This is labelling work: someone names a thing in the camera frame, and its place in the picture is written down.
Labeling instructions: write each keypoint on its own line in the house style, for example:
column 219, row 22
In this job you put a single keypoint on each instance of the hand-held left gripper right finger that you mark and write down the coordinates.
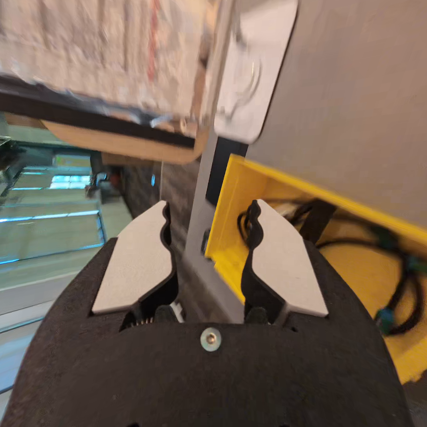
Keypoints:
column 287, row 267

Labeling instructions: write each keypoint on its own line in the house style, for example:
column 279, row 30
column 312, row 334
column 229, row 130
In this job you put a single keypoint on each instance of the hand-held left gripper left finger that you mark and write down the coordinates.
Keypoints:
column 140, row 267

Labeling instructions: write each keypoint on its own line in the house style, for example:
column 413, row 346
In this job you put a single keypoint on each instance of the yellow plastic bin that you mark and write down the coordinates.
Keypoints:
column 233, row 206

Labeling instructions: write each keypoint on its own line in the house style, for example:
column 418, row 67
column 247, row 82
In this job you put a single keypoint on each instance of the printed instruction sheet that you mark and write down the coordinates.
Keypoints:
column 83, row 50

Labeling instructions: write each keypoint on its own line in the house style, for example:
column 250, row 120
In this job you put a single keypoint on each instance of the glass wall panel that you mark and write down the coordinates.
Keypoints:
column 50, row 216

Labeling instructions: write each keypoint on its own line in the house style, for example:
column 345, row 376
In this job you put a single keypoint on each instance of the grey stand base plate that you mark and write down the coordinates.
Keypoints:
column 260, row 50

